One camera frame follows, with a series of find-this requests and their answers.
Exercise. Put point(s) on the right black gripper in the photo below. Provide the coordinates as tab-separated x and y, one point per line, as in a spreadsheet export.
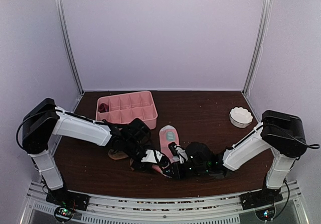
179	174

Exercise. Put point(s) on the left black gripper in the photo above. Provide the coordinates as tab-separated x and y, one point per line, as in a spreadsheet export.
144	167

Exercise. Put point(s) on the pink patterned sock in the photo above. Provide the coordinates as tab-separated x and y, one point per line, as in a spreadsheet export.
167	135

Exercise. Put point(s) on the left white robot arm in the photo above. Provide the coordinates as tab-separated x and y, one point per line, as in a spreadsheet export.
47	119

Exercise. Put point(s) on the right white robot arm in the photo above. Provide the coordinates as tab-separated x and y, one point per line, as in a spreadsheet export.
283	133

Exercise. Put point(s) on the tan ribbed sock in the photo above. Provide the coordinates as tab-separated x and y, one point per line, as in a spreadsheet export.
120	155

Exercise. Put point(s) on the pink divided organizer tray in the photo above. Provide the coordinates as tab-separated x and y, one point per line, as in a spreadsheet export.
124	108

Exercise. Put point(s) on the dark red rolled sock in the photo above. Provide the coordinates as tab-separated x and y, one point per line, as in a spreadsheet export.
103	108

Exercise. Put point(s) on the white scalloped bowl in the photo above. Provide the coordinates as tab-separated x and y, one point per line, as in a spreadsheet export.
240	117

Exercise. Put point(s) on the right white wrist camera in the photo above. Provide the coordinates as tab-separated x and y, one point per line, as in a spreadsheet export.
178	153

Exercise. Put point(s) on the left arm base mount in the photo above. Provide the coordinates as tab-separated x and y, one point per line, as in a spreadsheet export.
67	209

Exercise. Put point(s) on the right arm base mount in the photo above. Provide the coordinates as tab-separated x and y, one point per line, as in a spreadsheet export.
263	202

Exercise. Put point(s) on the right aluminium frame post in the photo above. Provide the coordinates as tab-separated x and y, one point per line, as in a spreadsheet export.
258	47

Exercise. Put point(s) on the aluminium frame post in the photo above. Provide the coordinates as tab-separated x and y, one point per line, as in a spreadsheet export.
258	47
67	45

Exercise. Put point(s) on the left aluminium frame post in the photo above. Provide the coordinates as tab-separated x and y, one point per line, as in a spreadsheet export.
67	45

